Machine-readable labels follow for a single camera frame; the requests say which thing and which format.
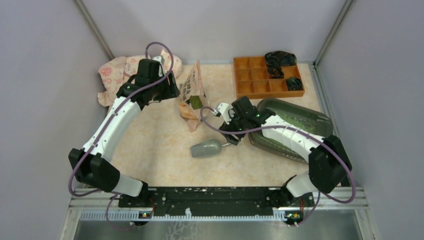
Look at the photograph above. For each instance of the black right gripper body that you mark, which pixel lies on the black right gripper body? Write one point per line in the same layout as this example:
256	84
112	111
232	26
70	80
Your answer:
237	123

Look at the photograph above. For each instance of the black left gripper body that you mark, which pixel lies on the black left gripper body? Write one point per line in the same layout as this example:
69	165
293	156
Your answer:
163	90

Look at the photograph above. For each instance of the grey metal scoop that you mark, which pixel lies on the grey metal scoop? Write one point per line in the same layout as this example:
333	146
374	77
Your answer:
207	148

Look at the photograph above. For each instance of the orange cat litter bag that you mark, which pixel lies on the orange cat litter bag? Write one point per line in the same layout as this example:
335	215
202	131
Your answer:
192	98

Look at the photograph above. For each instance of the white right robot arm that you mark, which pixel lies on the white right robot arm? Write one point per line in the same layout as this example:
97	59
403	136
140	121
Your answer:
328	163

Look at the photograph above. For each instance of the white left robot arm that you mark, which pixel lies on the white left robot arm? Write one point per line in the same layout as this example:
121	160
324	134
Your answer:
91	164

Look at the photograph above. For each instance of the dark green litter box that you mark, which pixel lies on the dark green litter box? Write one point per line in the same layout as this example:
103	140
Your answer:
309	120

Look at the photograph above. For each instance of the pink patterned cloth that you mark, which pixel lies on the pink patterned cloth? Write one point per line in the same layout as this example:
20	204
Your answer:
117	71

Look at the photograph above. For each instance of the orange compartment tray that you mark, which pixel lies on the orange compartment tray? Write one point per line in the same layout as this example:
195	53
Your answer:
253	81

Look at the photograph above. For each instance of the small dark cloth ball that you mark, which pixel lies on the small dark cloth ball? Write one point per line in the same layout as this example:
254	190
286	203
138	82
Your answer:
294	84

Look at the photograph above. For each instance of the dark cloth on tray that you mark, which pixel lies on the dark cloth on tray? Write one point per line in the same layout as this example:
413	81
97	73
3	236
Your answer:
275	60

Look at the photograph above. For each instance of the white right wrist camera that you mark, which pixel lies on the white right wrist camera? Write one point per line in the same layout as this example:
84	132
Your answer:
226	111

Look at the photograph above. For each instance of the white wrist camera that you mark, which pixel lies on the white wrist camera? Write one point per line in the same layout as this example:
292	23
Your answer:
161	60
226	111

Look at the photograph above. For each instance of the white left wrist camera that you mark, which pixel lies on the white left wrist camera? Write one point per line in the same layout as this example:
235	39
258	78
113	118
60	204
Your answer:
161	60

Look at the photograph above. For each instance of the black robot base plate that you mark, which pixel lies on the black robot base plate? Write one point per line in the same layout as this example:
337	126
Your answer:
218	204

